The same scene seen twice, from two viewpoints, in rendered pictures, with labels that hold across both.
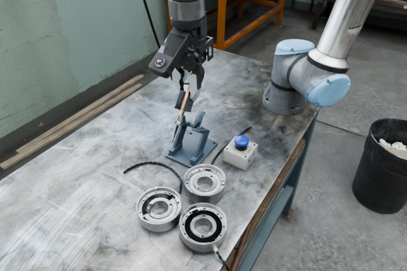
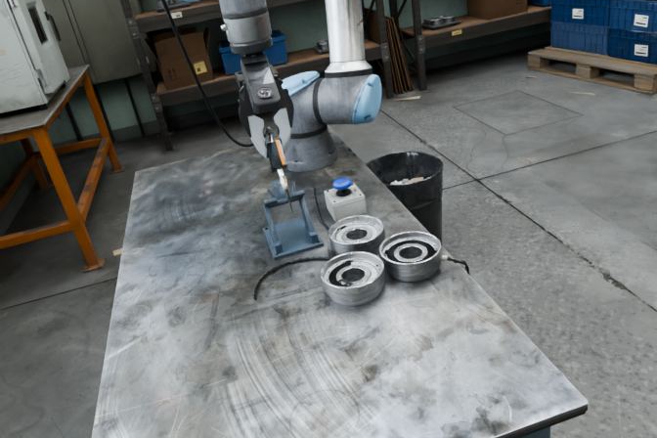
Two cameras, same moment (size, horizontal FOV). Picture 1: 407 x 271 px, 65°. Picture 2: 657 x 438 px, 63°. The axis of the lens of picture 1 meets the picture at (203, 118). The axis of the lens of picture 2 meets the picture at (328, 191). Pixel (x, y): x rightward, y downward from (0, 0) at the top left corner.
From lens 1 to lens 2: 64 cm
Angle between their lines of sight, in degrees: 38
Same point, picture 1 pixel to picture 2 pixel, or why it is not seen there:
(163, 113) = (199, 240)
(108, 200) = (282, 326)
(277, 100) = (312, 153)
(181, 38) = (263, 63)
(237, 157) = (353, 201)
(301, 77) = (336, 99)
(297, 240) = not seen: hidden behind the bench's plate
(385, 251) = not seen: hidden behind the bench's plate
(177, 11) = (253, 29)
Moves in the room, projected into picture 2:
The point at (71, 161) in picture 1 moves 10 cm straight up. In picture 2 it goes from (165, 344) to (146, 293)
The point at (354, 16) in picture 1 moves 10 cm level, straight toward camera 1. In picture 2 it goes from (356, 11) to (375, 14)
